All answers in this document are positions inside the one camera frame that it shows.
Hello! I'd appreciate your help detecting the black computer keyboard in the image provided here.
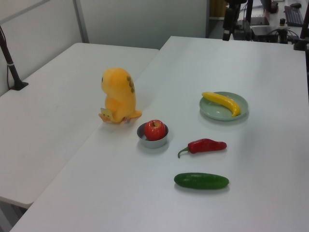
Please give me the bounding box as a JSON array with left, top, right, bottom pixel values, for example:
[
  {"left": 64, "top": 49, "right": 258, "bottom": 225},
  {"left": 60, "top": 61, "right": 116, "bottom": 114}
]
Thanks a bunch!
[{"left": 284, "top": 5, "right": 304, "bottom": 27}]

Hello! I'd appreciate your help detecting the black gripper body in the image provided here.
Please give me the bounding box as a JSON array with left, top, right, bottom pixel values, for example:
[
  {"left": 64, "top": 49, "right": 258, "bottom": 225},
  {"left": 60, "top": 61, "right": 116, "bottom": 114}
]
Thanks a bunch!
[{"left": 223, "top": 7, "right": 240, "bottom": 30}]

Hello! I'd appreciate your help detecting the red apple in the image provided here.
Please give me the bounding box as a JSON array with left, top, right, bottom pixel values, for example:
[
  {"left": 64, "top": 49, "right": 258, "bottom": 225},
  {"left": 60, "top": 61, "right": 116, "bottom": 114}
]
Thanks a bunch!
[{"left": 144, "top": 119, "right": 166, "bottom": 141}]

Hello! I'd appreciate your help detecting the black pole with base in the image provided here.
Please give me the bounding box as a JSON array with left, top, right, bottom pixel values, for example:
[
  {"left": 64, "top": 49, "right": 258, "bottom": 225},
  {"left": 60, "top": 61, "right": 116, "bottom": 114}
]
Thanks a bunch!
[{"left": 0, "top": 25, "right": 29, "bottom": 91}]

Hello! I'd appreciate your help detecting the small grey metal bowl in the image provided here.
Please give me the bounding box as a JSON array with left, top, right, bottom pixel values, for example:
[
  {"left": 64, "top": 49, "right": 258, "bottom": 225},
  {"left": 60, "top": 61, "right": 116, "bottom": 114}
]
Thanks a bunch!
[{"left": 137, "top": 122, "right": 169, "bottom": 149}]

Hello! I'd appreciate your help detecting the orange plush dinosaur toy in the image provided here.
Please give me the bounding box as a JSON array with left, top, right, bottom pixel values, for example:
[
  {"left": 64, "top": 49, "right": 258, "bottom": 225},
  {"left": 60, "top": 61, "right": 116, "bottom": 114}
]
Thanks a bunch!
[{"left": 98, "top": 67, "right": 142, "bottom": 124}]

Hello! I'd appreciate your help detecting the green cucumber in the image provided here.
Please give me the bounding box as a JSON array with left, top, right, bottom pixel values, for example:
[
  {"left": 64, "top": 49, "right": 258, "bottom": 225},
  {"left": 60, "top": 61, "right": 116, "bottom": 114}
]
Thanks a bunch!
[{"left": 174, "top": 172, "right": 230, "bottom": 190}]

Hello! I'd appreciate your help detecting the pale green plastic plate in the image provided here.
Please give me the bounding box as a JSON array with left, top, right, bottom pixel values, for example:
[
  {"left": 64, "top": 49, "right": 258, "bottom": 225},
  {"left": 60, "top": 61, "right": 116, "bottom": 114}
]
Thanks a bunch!
[{"left": 199, "top": 91, "right": 249, "bottom": 121}]

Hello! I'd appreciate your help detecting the black electronics box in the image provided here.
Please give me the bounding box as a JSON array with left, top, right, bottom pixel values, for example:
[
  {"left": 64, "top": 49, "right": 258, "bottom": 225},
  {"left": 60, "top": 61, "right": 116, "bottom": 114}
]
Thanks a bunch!
[{"left": 251, "top": 26, "right": 280, "bottom": 42}]

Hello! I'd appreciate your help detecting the black camera stand clamp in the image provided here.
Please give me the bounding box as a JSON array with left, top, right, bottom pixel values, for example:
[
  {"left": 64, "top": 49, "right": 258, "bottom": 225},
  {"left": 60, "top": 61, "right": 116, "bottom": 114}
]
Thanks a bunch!
[{"left": 293, "top": 0, "right": 309, "bottom": 51}]

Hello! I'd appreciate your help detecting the red chili pepper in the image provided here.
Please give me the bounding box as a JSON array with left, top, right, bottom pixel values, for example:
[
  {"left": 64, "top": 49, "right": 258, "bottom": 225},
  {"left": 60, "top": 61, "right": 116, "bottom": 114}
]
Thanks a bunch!
[{"left": 178, "top": 138, "right": 227, "bottom": 159}]

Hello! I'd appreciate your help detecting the black vertical post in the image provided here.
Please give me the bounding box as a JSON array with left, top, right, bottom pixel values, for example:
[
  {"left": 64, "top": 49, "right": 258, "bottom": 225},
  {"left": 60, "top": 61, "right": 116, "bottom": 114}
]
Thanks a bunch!
[{"left": 245, "top": 0, "right": 253, "bottom": 25}]

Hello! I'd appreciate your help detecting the dark flat tray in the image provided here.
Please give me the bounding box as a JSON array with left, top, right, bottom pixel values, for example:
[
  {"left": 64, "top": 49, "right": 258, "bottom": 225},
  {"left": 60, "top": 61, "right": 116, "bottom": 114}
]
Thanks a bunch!
[{"left": 251, "top": 14, "right": 270, "bottom": 26}]

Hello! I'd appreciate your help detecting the yellow plastic banana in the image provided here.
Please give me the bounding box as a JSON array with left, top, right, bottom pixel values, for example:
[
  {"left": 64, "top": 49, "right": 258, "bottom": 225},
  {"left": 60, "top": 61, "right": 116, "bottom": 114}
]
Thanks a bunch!
[{"left": 201, "top": 91, "right": 241, "bottom": 118}]

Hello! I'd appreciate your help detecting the yellow cabinet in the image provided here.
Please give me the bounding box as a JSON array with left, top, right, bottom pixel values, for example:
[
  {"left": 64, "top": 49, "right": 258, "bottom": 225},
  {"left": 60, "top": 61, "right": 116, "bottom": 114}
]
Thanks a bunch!
[{"left": 209, "top": 0, "right": 228, "bottom": 18}]

